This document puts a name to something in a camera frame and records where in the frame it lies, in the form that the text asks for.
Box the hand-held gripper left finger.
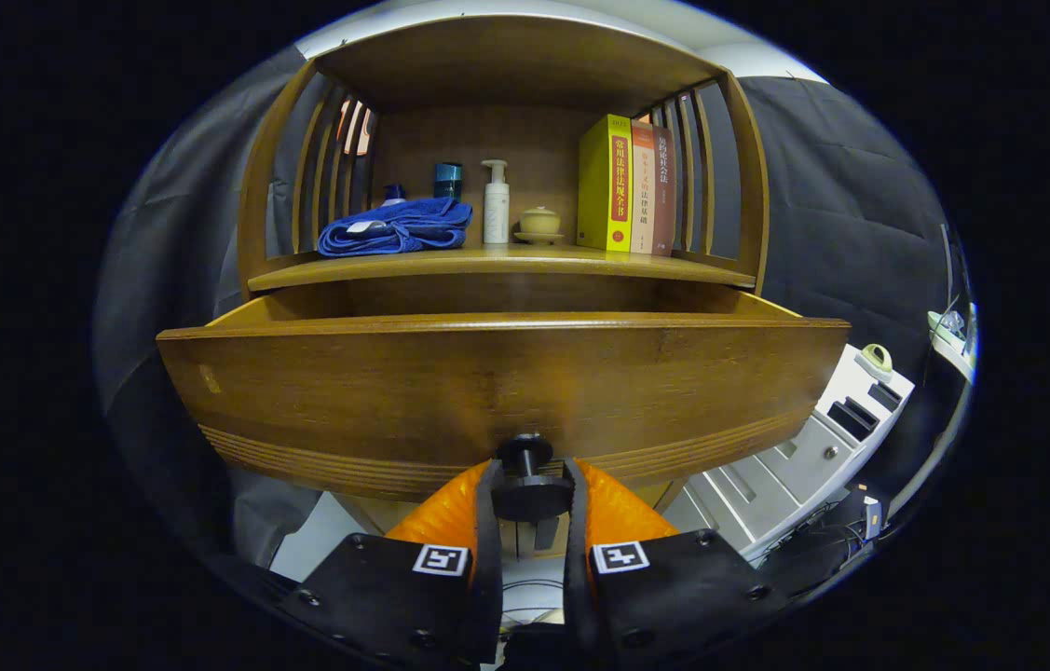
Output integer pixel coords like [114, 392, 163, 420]
[278, 457, 505, 671]

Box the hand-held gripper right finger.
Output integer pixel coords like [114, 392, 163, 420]
[562, 457, 791, 671]

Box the black drawer knob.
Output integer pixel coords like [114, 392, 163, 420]
[490, 432, 575, 525]

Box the brown wooden drawer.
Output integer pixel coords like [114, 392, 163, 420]
[156, 287, 852, 504]

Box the white side cabinet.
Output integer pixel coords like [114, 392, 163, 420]
[660, 343, 917, 565]

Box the wooden countertop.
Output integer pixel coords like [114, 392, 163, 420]
[247, 242, 758, 292]

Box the brown wooden cabinet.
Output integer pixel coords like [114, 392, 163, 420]
[236, 11, 770, 565]

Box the blue folded towel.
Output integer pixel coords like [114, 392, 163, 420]
[317, 196, 474, 258]

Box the beige lidded tea bowl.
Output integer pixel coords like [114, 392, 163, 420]
[515, 206, 566, 246]

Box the white pump bottle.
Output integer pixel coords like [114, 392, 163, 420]
[481, 159, 511, 245]

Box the yellow book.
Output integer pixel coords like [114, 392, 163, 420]
[577, 114, 634, 253]

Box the brown book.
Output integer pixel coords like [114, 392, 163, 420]
[651, 128, 677, 257]

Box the orange and cream book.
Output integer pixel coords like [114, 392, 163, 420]
[629, 121, 657, 255]

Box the white side desk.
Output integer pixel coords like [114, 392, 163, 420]
[927, 303, 977, 383]

